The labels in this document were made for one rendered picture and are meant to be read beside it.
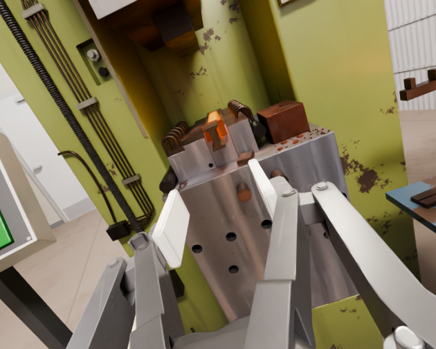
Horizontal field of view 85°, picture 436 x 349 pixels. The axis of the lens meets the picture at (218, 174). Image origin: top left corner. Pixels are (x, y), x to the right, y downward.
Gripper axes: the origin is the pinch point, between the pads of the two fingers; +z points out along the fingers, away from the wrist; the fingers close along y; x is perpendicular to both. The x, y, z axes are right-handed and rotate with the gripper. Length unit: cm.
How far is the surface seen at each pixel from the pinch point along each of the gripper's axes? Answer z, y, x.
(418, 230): 89, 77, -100
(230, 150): 35.1, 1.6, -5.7
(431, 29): 233, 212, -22
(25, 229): 20.7, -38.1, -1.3
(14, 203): 23.3, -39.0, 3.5
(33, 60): 47, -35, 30
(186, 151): 35.1, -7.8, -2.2
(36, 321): 25, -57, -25
